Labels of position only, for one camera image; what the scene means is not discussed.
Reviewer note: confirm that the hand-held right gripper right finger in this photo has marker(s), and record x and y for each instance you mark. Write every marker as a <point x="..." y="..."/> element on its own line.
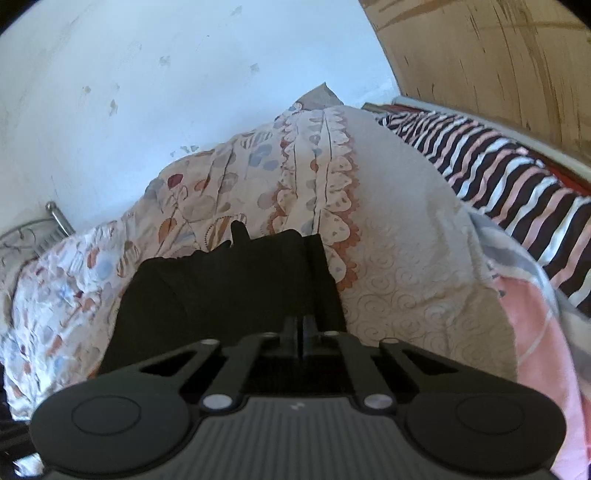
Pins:
<point x="310" y="339"/>

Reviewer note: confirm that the grey pillow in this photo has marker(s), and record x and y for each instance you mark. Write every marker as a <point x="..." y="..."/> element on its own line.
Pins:
<point x="321" y="97"/>

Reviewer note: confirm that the metal bed headboard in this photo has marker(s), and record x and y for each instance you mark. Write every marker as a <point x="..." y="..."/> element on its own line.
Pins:
<point x="57" y="217"/>

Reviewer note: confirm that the floral patterned quilt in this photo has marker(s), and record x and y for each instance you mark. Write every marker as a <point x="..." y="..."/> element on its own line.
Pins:
<point x="207" y="184"/>

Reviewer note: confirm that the striped bed sheet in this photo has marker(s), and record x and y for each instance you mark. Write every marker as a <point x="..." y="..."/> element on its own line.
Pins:
<point x="498" y="161"/>

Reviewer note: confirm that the black garment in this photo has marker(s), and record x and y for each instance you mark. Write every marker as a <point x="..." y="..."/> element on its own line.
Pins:
<point x="207" y="300"/>

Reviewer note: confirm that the brown wooden panel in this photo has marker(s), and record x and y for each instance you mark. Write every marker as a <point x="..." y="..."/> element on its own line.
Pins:
<point x="498" y="55"/>

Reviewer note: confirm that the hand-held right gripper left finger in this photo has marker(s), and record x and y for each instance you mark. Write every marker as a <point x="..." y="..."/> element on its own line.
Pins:
<point x="290" y="339"/>

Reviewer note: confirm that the pink and grey blanket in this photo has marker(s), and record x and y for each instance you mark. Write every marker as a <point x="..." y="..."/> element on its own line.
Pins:
<point x="540" y="323"/>

